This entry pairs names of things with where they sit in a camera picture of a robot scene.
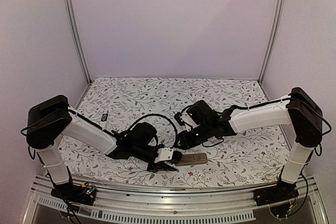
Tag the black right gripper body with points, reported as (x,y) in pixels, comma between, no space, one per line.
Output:
(206,125)

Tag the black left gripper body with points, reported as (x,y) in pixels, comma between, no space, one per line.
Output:
(138,151)

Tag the white slim remote control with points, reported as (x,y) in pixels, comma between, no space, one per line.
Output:
(104,120)

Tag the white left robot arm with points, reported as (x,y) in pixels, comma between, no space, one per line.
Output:
(52,119)

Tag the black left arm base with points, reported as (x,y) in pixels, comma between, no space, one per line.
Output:
(84,194)

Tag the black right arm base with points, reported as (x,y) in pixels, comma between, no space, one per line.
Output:
(282,195)

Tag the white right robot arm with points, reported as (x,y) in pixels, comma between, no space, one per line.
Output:
(296,110)

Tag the floral patterned table mat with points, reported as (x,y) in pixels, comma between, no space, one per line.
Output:
(253,157)

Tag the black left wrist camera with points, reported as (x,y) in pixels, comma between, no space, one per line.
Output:
(168,154)

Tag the aluminium front rail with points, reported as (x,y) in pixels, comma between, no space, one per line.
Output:
(125,203)

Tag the right aluminium corner post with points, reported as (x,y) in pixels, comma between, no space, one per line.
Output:
(271,41)

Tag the aluminium corner post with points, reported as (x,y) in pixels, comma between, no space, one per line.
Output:
(271,41)
(77,41)

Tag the left aluminium corner post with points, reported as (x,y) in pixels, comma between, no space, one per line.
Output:
(77,41)

